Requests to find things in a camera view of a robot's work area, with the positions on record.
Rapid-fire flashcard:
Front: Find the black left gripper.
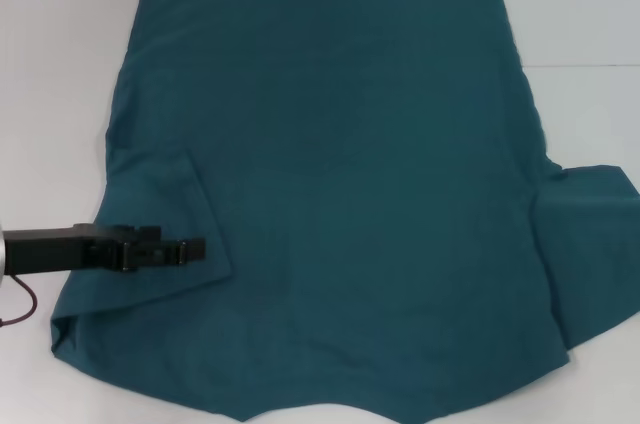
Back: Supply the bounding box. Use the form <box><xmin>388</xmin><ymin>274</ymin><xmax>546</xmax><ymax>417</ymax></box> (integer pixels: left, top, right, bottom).
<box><xmin>5</xmin><ymin>223</ymin><xmax>207</xmax><ymax>275</ymax></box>

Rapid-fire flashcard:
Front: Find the teal blue shirt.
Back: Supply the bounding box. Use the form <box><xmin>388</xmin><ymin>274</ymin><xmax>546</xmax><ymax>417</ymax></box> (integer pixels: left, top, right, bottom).
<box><xmin>49</xmin><ymin>0</ymin><xmax>640</xmax><ymax>424</ymax></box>

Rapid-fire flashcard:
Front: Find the dark reddish gripper cable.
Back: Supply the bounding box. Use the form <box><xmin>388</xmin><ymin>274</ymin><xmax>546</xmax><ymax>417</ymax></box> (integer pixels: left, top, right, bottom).
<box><xmin>0</xmin><ymin>275</ymin><xmax>40</xmax><ymax>329</ymax></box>

